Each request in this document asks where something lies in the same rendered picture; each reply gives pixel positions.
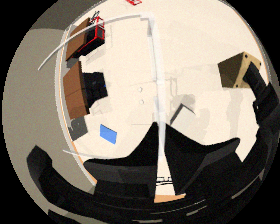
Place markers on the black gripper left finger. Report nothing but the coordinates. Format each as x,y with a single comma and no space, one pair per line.
139,167

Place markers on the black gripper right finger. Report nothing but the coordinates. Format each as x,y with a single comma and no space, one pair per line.
185,157

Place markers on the blue tag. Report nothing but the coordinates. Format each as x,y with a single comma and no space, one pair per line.
108,134

